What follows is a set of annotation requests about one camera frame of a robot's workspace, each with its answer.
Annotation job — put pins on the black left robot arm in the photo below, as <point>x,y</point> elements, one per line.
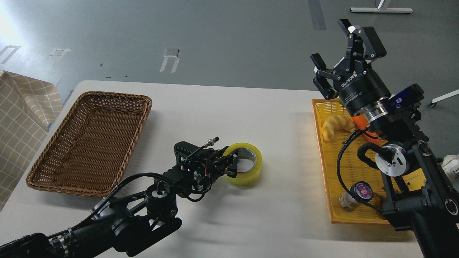
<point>139,212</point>

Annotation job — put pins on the small glass jar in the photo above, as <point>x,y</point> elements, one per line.
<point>359,193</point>

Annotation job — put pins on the white chair leg with caster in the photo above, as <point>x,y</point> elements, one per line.
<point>438,99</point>

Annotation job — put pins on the brown toy animal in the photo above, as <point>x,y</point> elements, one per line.
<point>382,200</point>

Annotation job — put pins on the white metal stand base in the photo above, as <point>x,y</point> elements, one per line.
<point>382,7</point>

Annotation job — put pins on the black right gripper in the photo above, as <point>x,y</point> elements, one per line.
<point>360,86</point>

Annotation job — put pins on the yellow plastic tray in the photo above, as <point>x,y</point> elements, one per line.
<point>352,170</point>

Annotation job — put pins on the brown wicker basket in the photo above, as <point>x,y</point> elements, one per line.
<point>90,150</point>

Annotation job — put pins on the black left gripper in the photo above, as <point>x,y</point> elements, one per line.
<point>216,162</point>

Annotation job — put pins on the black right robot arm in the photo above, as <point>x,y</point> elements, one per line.
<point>374,154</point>

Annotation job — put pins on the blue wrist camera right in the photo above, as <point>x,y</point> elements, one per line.
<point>410,96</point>

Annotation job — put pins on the yellow tape roll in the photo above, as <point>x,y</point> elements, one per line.
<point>247,176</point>

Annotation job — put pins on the toy croissant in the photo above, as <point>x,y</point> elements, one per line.
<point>336,123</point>

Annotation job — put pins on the beige checkered cloth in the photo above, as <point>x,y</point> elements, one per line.
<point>27,108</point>

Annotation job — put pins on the white sneaker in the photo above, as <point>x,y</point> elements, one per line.
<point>452,165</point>

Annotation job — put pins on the toy carrot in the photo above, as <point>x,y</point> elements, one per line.
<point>361,123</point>

